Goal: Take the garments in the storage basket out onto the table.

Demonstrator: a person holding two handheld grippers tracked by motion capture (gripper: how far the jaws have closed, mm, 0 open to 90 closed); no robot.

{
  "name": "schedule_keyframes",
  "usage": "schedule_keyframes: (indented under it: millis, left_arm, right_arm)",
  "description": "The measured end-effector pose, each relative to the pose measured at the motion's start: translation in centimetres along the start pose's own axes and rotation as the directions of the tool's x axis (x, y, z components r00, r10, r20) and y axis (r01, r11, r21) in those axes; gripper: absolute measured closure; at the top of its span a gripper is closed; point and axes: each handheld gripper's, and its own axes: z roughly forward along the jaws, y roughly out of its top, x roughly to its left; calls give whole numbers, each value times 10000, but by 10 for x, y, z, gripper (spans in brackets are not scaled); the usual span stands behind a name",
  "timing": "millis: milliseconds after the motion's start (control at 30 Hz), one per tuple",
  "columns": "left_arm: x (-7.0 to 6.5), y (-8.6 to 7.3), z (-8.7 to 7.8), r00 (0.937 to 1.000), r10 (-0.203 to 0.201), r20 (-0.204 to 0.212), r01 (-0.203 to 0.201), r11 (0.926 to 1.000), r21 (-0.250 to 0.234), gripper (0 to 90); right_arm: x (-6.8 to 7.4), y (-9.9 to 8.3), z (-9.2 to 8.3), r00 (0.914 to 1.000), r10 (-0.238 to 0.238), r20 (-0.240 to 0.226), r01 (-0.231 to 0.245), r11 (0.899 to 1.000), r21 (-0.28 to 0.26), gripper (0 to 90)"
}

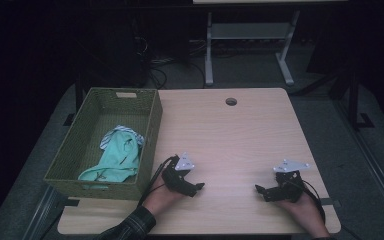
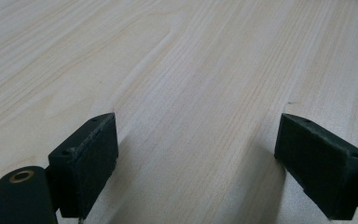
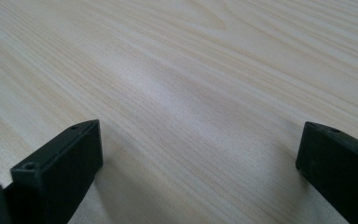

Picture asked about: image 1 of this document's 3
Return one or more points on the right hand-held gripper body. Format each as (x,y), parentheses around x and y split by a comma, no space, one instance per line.
(290,186)

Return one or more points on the black metal stand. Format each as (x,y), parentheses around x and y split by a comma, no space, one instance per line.
(353,100)

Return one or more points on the mint green baby garment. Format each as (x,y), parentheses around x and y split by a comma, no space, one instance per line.
(118,160)

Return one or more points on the person's left hand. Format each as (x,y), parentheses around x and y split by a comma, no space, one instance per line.
(161,200)

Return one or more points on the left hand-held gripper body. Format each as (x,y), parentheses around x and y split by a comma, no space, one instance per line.
(176,176)

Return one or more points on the person's right hand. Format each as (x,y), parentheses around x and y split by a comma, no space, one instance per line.
(305,211)

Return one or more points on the white metal stand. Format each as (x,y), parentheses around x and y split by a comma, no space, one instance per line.
(250,31)

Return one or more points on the grey tape strip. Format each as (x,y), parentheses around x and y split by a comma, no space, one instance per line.
(328,202)

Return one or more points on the green woven basket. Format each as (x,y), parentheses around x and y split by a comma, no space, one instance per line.
(113,116)

